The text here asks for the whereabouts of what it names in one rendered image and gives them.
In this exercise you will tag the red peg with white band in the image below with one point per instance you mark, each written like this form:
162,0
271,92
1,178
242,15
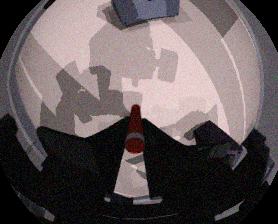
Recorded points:
135,139

